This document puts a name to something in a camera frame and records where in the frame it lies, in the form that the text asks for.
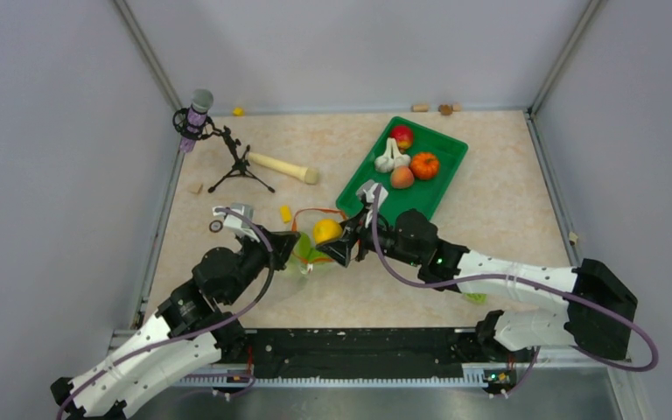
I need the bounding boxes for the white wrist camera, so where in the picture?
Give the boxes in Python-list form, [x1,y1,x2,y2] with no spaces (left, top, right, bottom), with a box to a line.
[209,203,260,242]
[356,179,389,224]

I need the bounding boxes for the yellow block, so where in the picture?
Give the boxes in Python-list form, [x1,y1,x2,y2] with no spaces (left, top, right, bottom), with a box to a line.
[279,206,292,224]

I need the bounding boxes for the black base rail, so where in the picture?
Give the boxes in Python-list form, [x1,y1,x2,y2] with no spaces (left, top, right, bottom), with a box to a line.
[221,327,490,380]

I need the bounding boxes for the green cabbage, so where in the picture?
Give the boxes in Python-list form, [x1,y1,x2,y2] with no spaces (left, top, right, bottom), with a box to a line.
[283,255,310,278]

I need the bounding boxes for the white garlic bulbs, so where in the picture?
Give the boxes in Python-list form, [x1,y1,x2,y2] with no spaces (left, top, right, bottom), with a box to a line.
[374,137,411,173]

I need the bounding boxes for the peach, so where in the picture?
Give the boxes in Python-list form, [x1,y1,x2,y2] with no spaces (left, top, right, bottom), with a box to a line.
[389,165,415,189]

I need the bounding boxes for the clear zip bag orange zipper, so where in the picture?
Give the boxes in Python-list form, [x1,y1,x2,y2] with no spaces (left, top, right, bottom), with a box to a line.
[249,207,344,326]

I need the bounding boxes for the brown cork piece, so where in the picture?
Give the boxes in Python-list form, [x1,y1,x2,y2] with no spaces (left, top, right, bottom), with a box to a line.
[437,104,454,116]

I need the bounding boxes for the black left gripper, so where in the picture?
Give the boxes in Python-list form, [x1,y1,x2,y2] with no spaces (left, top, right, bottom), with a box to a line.
[223,222,302,305]

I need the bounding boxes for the red apple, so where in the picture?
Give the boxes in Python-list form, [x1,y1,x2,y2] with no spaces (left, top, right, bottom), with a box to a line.
[389,124,414,151]

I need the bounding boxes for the yellow lemon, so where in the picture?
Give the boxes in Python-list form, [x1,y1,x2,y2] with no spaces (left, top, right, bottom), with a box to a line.
[312,219,343,245]

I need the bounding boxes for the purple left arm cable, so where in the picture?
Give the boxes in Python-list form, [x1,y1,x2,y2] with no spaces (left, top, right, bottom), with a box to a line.
[56,206,277,420]

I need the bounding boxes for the cork piece left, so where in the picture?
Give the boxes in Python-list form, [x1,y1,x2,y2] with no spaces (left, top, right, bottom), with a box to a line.
[411,103,431,113]

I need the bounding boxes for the orange mini pumpkin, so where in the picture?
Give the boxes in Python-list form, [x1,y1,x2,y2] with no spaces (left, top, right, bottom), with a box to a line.
[409,151,441,180]

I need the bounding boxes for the green toy brick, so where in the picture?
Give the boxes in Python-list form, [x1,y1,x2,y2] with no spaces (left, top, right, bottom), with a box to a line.
[464,293,487,305]

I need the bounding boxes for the cream toy microphone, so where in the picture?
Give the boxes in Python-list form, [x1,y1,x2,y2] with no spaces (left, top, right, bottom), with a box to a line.
[248,152,319,185]

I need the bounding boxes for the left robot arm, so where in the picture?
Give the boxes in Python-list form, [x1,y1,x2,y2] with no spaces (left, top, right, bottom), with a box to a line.
[50,231,300,419]

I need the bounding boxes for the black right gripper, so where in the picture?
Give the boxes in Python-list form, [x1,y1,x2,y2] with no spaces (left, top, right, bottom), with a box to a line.
[318,204,423,267]

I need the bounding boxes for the purple microphone on tripod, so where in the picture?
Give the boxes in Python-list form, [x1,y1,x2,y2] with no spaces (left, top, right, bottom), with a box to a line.
[172,88,276,193]

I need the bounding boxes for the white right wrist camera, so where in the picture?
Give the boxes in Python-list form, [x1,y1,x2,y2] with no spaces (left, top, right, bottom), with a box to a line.
[356,179,389,224]

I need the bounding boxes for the small wooden block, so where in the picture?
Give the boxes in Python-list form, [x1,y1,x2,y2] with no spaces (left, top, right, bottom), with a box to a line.
[187,182,203,195]

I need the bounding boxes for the green apple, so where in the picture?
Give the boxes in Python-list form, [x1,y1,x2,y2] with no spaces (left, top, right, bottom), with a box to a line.
[292,233,333,264]

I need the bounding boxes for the green plastic tray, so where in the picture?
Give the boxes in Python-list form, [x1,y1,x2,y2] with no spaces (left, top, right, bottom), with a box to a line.
[335,116,469,223]

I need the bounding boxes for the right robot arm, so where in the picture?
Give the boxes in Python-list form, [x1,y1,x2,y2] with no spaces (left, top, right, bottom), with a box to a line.
[317,210,638,361]

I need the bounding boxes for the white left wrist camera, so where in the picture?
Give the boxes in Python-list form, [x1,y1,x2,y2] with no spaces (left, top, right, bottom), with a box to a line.
[209,203,260,242]

